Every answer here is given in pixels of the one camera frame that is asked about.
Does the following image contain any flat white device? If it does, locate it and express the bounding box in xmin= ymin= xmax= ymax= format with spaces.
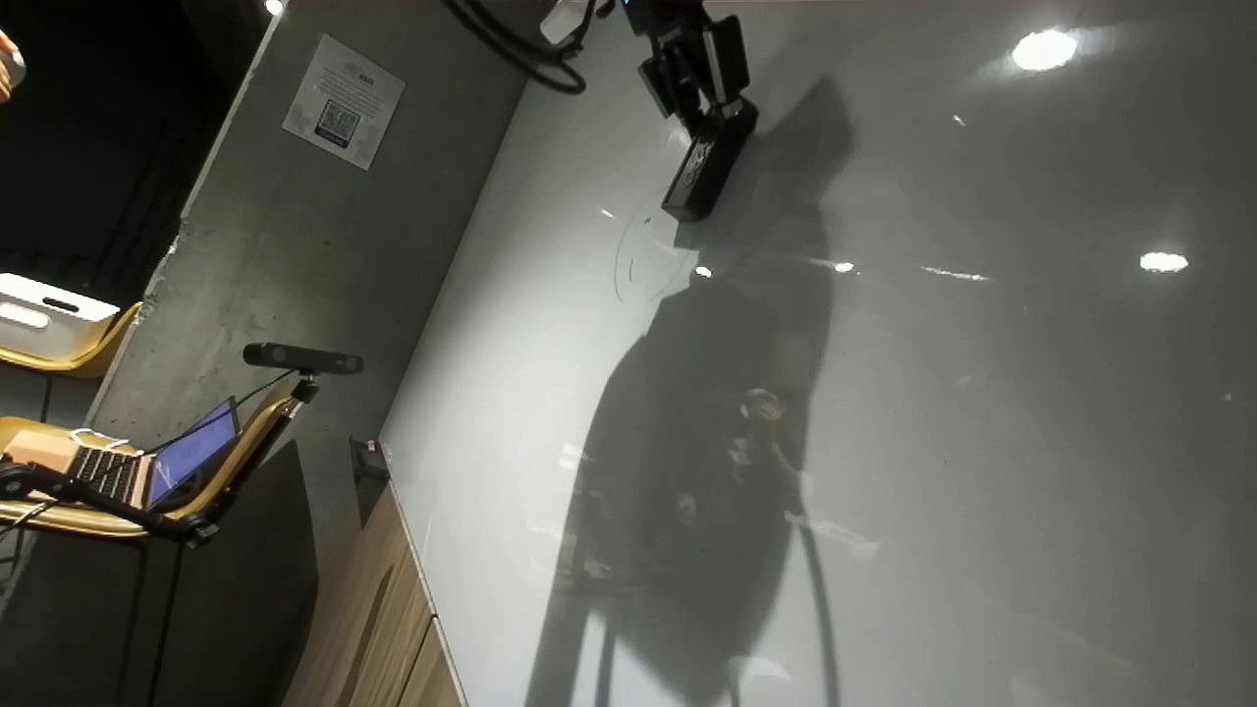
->
xmin=0 ymin=267 xmax=121 ymax=331

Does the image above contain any yellow chair with laptop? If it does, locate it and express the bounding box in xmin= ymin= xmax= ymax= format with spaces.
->
xmin=0 ymin=374 xmax=323 ymax=707

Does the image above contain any yellow chair with white device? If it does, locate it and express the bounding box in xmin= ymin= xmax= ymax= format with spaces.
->
xmin=0 ymin=299 xmax=147 ymax=381

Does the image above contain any black stereo camera bar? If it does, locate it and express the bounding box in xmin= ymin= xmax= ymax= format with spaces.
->
xmin=240 ymin=339 xmax=367 ymax=381

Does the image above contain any open laptop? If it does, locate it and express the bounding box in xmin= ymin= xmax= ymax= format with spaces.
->
xmin=0 ymin=395 xmax=247 ymax=513

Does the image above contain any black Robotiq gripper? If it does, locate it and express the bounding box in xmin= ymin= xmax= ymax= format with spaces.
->
xmin=620 ymin=0 xmax=759 ymax=128

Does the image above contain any person's hand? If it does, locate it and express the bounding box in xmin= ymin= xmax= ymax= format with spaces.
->
xmin=0 ymin=26 xmax=31 ymax=107

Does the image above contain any black plug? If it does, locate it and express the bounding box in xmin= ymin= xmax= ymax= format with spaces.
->
xmin=344 ymin=433 xmax=392 ymax=495

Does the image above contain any black board eraser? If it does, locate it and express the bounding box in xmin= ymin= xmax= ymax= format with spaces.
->
xmin=654 ymin=99 xmax=765 ymax=225

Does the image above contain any white paper with QR code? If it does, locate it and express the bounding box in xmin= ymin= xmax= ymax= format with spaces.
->
xmin=277 ymin=30 xmax=407 ymax=175

